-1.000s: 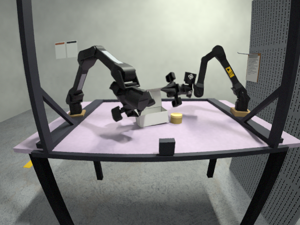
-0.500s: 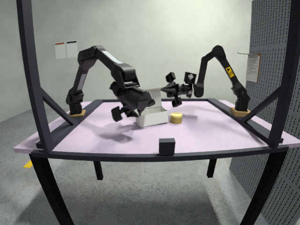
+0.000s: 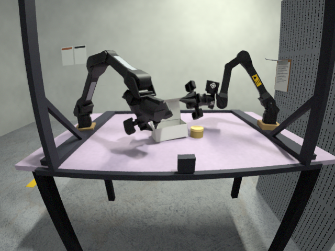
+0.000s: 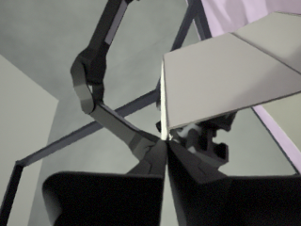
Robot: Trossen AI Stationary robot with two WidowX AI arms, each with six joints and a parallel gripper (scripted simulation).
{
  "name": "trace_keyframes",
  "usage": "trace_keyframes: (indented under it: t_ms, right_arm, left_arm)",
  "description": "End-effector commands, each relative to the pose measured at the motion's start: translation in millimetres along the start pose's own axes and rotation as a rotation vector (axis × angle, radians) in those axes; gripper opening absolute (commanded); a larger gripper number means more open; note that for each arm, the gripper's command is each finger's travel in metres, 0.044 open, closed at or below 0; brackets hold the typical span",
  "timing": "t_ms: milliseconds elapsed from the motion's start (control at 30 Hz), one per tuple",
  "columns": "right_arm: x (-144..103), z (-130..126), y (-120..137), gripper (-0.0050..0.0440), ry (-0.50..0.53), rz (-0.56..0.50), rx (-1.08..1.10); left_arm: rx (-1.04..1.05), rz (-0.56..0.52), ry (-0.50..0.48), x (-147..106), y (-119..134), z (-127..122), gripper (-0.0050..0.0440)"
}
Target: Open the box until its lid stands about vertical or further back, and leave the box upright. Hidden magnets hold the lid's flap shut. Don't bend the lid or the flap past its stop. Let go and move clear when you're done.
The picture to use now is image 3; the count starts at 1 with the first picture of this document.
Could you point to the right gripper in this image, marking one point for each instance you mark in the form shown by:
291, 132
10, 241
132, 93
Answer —
194, 100

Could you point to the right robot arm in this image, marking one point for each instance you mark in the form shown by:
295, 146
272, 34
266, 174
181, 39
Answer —
266, 100

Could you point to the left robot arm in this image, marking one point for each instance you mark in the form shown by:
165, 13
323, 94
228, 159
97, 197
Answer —
136, 80

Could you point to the white printed sheet of paper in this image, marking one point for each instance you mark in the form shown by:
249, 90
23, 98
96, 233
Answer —
282, 74

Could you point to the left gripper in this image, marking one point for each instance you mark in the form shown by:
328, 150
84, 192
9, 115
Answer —
129, 124

